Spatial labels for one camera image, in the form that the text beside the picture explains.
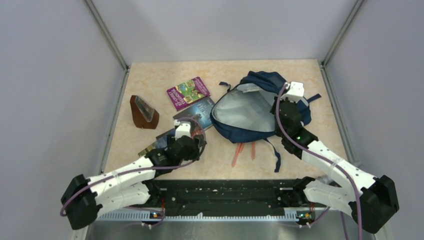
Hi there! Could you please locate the blue yellow landscape book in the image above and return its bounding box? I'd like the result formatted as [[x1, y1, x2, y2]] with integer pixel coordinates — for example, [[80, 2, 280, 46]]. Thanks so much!
[[137, 127, 206, 158]]

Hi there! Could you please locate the brown wedge stand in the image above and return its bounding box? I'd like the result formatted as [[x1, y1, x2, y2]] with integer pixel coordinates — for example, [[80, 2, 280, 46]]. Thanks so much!
[[129, 95, 160, 130]]

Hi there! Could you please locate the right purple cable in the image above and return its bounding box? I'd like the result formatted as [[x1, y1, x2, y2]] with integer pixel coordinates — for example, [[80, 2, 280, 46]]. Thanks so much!
[[274, 82, 365, 240]]

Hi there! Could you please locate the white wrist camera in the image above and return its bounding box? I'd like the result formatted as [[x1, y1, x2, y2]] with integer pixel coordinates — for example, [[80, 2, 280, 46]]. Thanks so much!
[[280, 81, 305, 103], [173, 119, 192, 140]]

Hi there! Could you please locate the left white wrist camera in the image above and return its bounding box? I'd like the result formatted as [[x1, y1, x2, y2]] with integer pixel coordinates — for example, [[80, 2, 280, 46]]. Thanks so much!
[[173, 119, 192, 140]]

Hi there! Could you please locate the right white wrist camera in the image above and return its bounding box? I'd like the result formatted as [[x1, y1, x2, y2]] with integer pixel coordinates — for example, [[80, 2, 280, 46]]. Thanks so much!
[[280, 81, 305, 103]]

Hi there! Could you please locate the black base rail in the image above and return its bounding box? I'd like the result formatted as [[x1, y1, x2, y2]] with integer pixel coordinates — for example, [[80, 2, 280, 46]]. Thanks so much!
[[142, 178, 327, 220]]

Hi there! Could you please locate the orange pen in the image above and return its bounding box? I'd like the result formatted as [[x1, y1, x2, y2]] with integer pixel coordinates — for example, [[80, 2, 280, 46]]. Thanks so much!
[[231, 143, 245, 168], [251, 141, 256, 161]]

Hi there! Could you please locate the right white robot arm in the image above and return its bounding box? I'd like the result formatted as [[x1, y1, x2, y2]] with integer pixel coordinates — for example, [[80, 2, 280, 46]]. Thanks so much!
[[271, 96, 399, 234]]

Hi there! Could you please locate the navy blue backpack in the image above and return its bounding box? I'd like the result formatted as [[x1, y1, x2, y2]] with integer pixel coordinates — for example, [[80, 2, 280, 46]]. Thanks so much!
[[209, 70, 323, 173]]

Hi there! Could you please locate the dark blue book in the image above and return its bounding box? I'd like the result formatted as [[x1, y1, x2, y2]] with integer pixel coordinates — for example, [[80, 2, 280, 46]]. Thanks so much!
[[172, 96, 215, 130]]

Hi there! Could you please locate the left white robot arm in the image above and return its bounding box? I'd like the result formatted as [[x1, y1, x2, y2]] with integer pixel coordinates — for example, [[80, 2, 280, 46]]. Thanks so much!
[[59, 132, 207, 230]]

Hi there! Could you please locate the purple cable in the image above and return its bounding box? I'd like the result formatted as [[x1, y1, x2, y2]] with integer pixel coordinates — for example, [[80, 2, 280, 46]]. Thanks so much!
[[59, 115, 208, 229], [274, 82, 365, 240]]

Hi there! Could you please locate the purple picture book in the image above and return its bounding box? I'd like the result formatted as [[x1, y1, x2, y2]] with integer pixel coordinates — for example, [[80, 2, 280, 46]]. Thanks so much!
[[166, 76, 211, 111]]

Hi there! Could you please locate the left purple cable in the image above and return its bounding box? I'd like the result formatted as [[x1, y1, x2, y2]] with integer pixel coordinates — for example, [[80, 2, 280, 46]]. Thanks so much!
[[59, 115, 208, 229]]

